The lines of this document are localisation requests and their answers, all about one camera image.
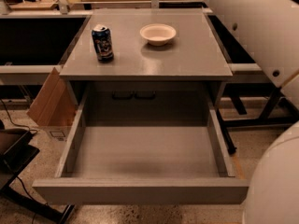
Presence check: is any blue pepsi can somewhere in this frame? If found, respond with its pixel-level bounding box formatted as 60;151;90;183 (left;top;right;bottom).
92;24;114;62

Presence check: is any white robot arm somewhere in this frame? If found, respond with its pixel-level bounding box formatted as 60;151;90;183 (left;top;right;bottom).
59;0;299;224

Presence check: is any grey cabinet counter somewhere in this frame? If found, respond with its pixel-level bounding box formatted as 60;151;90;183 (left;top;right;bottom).
58;7;234;108

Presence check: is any grey open top drawer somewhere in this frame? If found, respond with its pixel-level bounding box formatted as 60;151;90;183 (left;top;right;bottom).
34;91;249;204

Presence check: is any white paper bowl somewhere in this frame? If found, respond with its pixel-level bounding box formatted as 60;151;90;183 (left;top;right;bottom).
140;23;177;47

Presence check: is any brown cardboard box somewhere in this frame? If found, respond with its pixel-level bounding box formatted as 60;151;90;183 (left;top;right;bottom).
27;68;77;141

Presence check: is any black chair at left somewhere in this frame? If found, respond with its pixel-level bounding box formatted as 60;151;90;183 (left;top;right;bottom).
0;124;74;224

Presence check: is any black floor cable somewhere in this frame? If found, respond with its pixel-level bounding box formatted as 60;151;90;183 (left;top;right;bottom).
0;98;38;135

